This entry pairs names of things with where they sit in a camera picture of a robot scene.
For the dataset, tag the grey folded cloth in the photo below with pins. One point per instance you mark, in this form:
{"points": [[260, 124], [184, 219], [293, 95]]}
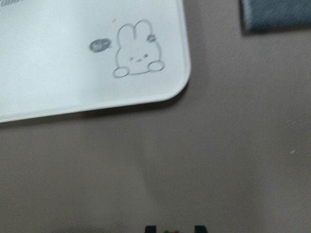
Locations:
{"points": [[265, 15]]}

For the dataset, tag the white rabbit tray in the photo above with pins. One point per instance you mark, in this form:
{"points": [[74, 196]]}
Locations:
{"points": [[66, 56]]}

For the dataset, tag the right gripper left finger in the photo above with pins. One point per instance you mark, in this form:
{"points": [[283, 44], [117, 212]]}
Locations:
{"points": [[150, 229]]}

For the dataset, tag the red strawberry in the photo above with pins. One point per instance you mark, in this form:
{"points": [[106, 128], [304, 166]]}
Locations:
{"points": [[172, 231]]}

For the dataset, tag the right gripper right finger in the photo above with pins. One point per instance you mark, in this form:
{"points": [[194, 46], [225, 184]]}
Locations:
{"points": [[200, 229]]}

